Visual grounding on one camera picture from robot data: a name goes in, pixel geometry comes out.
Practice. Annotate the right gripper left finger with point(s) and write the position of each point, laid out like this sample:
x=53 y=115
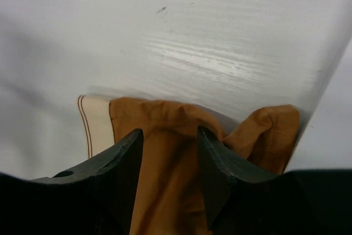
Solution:
x=96 y=196

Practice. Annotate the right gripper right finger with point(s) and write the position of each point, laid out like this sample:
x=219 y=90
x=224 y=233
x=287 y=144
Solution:
x=242 y=198

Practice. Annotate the brown underwear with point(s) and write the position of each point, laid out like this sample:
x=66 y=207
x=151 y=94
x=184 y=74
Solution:
x=169 y=199

